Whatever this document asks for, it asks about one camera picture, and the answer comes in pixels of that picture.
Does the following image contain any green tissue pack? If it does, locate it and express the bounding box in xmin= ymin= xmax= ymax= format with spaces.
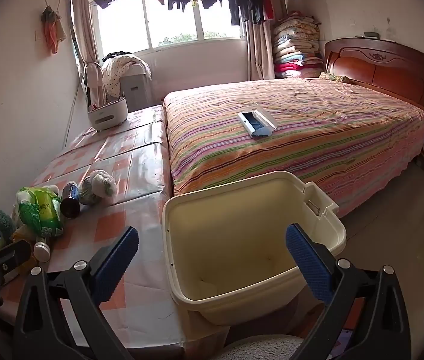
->
xmin=16 ymin=185 xmax=63 ymax=239

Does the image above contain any dark spray can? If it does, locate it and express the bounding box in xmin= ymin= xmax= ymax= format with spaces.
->
xmin=60 ymin=181 xmax=81 ymax=219

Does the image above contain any white plush toy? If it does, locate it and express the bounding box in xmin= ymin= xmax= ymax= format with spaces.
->
xmin=79 ymin=170 xmax=117 ymax=206

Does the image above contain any brown medicine bottle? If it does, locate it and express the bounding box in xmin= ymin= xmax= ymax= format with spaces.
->
xmin=33 ymin=237 xmax=51 ymax=263

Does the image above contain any grey stool cushion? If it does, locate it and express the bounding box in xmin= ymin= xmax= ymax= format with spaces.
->
xmin=213 ymin=335 xmax=303 ymax=360

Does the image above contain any cream plastic bin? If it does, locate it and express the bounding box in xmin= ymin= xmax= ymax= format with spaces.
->
xmin=162 ymin=171 xmax=347 ymax=326

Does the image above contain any striped bed cover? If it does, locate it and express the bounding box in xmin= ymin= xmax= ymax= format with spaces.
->
xmin=163 ymin=78 xmax=424 ymax=215

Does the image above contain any checkered plastic tablecloth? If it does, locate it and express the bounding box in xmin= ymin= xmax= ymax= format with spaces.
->
xmin=0 ymin=104 xmax=232 ymax=353

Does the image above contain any white pen holder box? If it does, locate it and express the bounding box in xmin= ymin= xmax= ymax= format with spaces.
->
xmin=87 ymin=97 xmax=128 ymax=132

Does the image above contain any floral cloth on cooler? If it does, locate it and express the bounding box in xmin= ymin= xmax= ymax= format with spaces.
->
xmin=101 ymin=53 xmax=152 ymax=98

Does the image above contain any grey air cooler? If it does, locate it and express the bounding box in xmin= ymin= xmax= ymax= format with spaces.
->
xmin=119 ymin=64 xmax=153 ymax=112

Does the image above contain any left pink curtain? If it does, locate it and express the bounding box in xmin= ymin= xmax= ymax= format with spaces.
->
xmin=70 ymin=0 xmax=101 ymax=68

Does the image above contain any pink curtain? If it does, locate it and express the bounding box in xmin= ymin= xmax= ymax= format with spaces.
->
xmin=70 ymin=0 xmax=101 ymax=68
xmin=244 ymin=20 xmax=274 ymax=80

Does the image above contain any wooden headboard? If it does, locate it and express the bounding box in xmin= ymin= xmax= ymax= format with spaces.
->
xmin=324 ymin=37 xmax=424 ymax=111

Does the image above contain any stack of folded quilts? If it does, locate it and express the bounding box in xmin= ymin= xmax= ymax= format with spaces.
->
xmin=272 ymin=10 xmax=324 ymax=79

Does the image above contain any right pink curtain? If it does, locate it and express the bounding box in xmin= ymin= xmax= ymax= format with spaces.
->
xmin=244 ymin=20 xmax=274 ymax=80

